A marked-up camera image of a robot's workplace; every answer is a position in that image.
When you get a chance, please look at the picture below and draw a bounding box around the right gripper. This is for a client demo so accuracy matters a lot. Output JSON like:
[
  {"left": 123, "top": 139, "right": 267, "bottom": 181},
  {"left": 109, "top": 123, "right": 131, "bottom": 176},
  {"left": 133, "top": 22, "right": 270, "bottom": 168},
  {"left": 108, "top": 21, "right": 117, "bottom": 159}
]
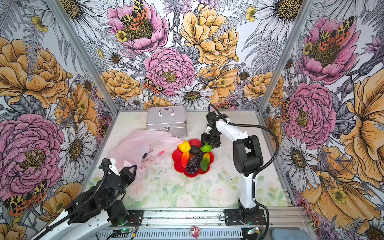
[{"left": 200, "top": 129, "right": 222, "bottom": 150}]

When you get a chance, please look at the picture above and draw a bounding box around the pink plastic bag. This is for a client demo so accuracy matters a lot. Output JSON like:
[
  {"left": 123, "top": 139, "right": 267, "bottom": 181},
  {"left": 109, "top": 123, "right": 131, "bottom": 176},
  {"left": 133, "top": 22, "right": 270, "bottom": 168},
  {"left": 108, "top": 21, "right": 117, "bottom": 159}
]
[{"left": 108, "top": 130, "right": 182, "bottom": 179}]

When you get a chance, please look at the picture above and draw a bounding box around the red flower-shaped plate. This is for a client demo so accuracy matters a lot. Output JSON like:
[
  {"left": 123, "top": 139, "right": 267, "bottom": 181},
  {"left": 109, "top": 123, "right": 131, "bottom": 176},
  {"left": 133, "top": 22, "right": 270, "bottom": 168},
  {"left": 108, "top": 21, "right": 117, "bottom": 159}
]
[{"left": 172, "top": 139, "right": 215, "bottom": 178}]

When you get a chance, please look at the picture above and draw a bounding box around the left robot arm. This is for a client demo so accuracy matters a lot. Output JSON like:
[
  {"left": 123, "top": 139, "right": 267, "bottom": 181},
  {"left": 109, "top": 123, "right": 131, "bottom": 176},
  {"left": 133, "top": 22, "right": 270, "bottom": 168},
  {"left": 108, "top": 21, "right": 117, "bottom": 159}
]
[{"left": 33, "top": 162, "right": 137, "bottom": 240}]

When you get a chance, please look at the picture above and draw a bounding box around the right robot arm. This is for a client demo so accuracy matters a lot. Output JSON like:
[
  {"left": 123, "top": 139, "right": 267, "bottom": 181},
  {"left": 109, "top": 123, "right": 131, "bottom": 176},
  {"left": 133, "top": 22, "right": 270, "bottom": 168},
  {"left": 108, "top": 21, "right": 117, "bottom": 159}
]
[{"left": 201, "top": 113, "right": 264, "bottom": 224}]

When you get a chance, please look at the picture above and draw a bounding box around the green lime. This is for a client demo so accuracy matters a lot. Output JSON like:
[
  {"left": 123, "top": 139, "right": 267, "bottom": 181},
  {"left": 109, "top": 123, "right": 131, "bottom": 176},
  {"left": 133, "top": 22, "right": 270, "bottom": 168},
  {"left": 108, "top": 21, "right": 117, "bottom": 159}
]
[{"left": 200, "top": 143, "right": 212, "bottom": 153}]

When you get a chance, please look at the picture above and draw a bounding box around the green red mango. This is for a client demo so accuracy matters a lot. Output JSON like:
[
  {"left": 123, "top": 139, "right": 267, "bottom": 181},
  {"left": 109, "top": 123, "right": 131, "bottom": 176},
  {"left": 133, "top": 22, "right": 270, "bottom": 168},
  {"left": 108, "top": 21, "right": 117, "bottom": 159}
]
[{"left": 200, "top": 153, "right": 211, "bottom": 172}]

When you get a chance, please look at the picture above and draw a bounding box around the yellow lemon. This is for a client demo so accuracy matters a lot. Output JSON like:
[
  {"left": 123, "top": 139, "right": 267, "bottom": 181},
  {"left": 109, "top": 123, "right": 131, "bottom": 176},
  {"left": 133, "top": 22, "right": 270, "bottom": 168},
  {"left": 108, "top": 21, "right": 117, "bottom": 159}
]
[{"left": 178, "top": 141, "right": 191, "bottom": 153}]

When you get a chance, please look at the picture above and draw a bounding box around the dark grape bunch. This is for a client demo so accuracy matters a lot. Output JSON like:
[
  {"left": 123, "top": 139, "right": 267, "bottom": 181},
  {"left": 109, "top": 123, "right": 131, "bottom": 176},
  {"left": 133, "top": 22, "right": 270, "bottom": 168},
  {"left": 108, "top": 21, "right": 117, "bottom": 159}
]
[{"left": 186, "top": 153, "right": 203, "bottom": 175}]

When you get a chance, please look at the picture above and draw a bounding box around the orange carrot-like fruit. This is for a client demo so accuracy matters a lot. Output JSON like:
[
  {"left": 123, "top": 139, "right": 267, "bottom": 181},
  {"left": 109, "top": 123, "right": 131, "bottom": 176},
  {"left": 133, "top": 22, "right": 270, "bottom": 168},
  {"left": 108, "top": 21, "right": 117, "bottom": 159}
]
[{"left": 180, "top": 152, "right": 190, "bottom": 169}]

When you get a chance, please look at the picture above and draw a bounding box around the silver metal case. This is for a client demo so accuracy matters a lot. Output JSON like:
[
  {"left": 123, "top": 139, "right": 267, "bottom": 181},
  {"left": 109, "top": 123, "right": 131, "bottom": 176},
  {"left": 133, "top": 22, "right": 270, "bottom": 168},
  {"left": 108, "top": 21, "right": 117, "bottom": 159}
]
[{"left": 146, "top": 106, "right": 188, "bottom": 137}]

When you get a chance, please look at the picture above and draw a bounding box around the green circuit board left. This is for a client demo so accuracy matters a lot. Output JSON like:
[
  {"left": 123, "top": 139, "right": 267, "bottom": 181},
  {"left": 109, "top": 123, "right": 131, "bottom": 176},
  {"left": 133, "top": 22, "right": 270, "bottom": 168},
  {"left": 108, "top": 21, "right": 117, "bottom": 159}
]
[{"left": 113, "top": 229, "right": 134, "bottom": 234}]

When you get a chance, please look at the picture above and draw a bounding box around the green circuit board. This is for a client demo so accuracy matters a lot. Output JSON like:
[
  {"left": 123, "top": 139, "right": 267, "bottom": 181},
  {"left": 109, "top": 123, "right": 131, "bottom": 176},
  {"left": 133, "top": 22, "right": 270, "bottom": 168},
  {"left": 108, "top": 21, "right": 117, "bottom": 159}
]
[
  {"left": 113, "top": 229, "right": 134, "bottom": 234},
  {"left": 247, "top": 227, "right": 260, "bottom": 235}
]

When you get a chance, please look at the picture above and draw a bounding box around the white vented strip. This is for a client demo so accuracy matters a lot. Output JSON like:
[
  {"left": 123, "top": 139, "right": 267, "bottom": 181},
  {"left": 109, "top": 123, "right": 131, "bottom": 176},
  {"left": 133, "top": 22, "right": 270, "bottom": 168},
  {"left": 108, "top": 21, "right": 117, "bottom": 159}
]
[{"left": 88, "top": 228, "right": 243, "bottom": 240}]

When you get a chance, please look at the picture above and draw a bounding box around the pink small toy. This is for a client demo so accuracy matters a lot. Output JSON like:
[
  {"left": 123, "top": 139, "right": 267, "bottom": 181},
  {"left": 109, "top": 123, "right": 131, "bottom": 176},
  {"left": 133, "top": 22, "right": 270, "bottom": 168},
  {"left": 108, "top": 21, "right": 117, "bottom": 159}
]
[{"left": 191, "top": 226, "right": 201, "bottom": 240}]

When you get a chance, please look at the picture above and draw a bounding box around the green circuit board right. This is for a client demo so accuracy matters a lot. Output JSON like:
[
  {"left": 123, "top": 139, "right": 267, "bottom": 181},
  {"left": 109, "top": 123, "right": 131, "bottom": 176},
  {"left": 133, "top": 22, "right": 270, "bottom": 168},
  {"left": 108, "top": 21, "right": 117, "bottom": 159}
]
[{"left": 247, "top": 227, "right": 260, "bottom": 235}]

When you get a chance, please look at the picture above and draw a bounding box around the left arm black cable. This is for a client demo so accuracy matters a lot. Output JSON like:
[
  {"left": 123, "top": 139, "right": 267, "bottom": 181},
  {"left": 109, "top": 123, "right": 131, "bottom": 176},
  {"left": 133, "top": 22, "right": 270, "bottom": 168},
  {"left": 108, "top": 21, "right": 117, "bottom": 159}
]
[{"left": 32, "top": 158, "right": 110, "bottom": 240}]

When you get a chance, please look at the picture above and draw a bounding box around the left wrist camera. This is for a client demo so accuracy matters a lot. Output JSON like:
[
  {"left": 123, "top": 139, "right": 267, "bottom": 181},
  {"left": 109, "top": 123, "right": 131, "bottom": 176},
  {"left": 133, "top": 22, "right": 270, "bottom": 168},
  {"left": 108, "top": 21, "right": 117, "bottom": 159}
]
[{"left": 101, "top": 158, "right": 120, "bottom": 176}]

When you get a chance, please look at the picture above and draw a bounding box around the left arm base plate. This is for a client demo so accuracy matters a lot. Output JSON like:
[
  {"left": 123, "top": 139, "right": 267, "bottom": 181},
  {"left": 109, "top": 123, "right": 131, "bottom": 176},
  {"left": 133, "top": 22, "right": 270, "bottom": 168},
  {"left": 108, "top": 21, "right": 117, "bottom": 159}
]
[{"left": 119, "top": 209, "right": 144, "bottom": 227}]

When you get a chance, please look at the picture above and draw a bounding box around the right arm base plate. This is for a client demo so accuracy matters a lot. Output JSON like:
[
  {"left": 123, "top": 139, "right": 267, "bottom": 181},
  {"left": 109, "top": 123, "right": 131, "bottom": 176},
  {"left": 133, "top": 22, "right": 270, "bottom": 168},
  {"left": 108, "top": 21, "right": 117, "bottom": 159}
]
[{"left": 224, "top": 208, "right": 267, "bottom": 226}]

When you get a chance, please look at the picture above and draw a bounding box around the aluminium front rail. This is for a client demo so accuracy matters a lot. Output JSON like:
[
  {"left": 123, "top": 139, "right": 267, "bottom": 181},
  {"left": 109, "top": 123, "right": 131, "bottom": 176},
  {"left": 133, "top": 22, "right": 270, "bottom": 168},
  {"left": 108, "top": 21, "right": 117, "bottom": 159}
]
[{"left": 139, "top": 207, "right": 310, "bottom": 229}]

